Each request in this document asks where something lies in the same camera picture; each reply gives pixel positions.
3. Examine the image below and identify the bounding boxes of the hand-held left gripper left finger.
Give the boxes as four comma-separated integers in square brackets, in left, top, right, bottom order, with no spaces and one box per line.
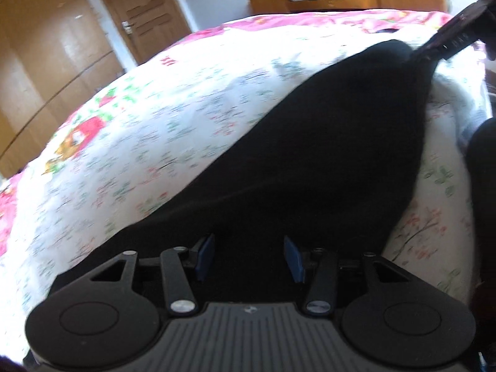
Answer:
[90,234,216,316]

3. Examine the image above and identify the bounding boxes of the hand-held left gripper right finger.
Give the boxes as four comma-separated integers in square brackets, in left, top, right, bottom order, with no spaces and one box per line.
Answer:
[284,236,409,316]

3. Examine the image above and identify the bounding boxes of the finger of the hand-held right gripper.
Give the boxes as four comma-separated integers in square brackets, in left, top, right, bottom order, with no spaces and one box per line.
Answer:
[428,1,489,49]
[413,19,485,63]

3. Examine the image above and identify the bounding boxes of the black pants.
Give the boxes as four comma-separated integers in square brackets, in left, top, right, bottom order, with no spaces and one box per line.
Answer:
[83,39,442,307]

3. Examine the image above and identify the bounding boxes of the person's dark clothed leg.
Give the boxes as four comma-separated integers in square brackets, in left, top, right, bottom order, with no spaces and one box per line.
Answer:
[465,116,496,372]

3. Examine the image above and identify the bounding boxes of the floral printed quilt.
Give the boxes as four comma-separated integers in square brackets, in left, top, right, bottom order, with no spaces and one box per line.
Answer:
[0,8,493,361]

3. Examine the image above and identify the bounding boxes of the wooden wardrobe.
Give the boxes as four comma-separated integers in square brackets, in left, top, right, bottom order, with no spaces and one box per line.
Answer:
[0,0,128,179]

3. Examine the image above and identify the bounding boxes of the wooden door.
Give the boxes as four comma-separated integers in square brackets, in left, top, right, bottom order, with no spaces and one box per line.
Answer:
[89,0,202,66]

